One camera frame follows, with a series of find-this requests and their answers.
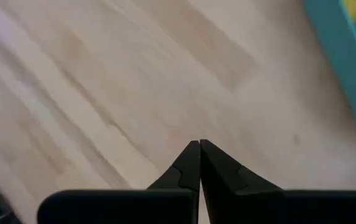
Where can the teal plastic bin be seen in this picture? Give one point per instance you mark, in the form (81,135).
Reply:
(352,62)

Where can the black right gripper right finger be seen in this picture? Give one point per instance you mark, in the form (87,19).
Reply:
(227,174)

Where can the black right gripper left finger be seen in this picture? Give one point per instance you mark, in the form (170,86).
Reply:
(184,174)

